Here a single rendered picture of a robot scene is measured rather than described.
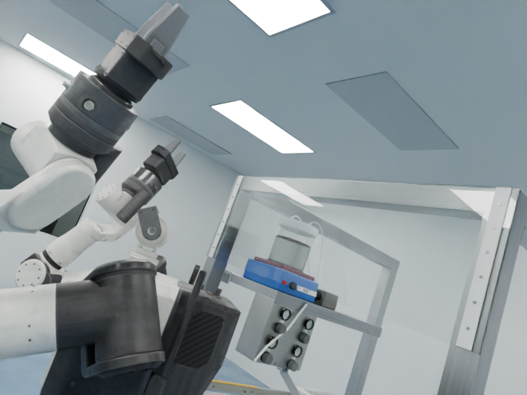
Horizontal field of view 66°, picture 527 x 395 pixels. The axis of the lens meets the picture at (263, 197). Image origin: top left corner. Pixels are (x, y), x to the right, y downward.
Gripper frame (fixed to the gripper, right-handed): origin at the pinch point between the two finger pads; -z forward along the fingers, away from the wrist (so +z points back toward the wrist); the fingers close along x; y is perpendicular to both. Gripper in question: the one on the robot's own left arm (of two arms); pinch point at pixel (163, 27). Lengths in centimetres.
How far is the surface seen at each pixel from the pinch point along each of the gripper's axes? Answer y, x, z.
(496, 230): 70, -14, -15
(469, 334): 73, -22, 5
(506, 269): 74, -19, -10
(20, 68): 21, 553, 103
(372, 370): 422, 169, 97
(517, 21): 145, 86, -131
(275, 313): 87, 31, 39
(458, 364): 75, -23, 11
